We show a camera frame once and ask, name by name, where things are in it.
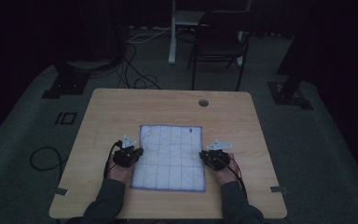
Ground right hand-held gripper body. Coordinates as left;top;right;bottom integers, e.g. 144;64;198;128
203;139;234;172

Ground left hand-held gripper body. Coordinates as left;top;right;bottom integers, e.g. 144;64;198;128
112;134;140;169

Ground white checked cloth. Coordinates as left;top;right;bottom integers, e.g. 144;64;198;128
130;124;207;193

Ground person's right hand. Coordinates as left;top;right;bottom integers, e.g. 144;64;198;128
213;153;241;186

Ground person's left hand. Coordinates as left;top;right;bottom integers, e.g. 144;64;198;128
106;153;135;188

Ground black folding chair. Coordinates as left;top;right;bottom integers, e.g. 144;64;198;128
187;10;260;92

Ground left hand-held gripper cable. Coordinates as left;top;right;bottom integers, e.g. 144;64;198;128
103;140;124;179

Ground hand-held gripper cable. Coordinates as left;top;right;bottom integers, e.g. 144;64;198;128
222;153;248;200
103;140;124;179

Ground right hand-held gripper cable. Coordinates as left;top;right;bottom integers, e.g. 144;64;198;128
222;153;248;200

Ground tangled black floor cables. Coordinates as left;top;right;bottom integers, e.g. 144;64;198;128
117;39;162;91

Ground black floor cable loop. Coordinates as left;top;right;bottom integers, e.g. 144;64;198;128
29;146;65;185

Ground black stand with base plate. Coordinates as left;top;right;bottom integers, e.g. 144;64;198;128
41;60;91;100
267;0;314;111

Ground white floor cable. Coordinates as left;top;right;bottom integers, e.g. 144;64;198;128
126;27;172;45

